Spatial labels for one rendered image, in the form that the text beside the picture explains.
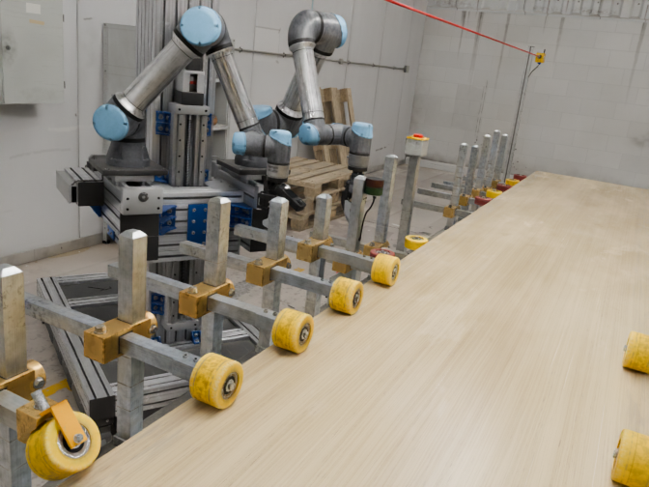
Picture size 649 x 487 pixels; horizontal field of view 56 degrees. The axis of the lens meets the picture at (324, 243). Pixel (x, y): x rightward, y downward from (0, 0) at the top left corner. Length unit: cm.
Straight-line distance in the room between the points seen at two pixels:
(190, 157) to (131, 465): 168
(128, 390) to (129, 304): 18
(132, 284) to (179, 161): 130
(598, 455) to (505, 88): 874
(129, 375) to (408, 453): 54
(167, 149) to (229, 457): 168
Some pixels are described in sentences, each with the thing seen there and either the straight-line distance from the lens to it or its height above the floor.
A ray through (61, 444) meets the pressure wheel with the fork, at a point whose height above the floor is 95.
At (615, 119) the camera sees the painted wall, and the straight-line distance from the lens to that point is 949.
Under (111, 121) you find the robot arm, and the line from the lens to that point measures 208.
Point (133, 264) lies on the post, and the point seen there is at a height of 109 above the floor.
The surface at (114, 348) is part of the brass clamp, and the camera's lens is 114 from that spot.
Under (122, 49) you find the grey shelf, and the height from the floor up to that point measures 139.
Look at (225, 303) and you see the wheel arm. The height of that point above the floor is 96.
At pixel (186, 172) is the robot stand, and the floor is 99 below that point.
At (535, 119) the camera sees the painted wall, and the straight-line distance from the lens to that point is 960.
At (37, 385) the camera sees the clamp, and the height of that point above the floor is 95.
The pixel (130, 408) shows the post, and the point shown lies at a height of 80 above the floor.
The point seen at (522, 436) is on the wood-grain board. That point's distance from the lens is 112.
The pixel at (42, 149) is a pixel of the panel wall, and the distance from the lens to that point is 432.
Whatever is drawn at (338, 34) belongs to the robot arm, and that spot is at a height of 156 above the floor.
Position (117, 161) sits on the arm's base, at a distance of 223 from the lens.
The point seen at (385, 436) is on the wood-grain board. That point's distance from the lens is 103.
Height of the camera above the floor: 146
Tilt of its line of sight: 17 degrees down
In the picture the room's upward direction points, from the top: 6 degrees clockwise
